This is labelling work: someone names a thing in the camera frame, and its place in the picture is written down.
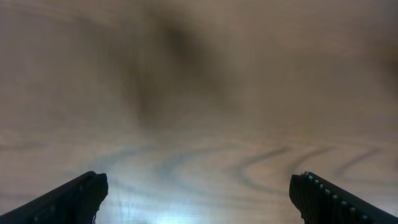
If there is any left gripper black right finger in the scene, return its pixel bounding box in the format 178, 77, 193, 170
289, 172, 397, 224

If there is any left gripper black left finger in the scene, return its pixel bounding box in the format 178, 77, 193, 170
1, 171, 108, 224

